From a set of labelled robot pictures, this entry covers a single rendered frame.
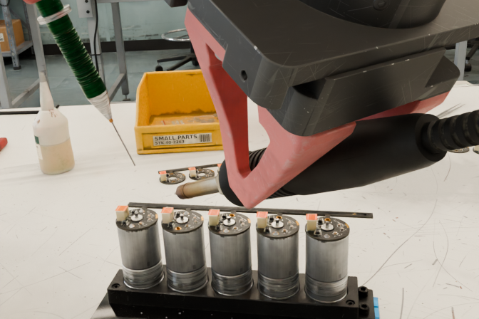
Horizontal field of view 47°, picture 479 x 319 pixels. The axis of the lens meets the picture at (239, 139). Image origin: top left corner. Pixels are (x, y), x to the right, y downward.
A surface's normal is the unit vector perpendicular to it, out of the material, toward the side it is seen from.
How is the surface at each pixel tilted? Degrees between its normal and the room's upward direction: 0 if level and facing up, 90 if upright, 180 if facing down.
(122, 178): 0
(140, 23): 90
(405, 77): 117
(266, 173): 109
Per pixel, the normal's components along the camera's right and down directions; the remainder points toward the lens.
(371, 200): -0.04, -0.93
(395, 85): 0.54, 0.67
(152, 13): 0.04, 0.37
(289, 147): -0.84, 0.48
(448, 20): 0.22, -0.70
